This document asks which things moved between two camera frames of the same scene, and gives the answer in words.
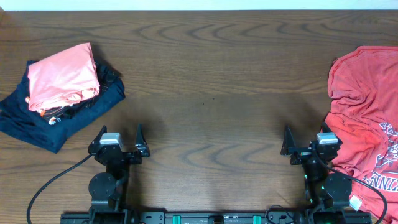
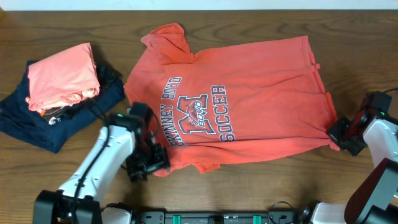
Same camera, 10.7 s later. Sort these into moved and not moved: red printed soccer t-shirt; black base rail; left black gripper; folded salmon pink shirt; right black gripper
Moved: red printed soccer t-shirt; left black gripper; right black gripper
Not moved: folded salmon pink shirt; black base rail
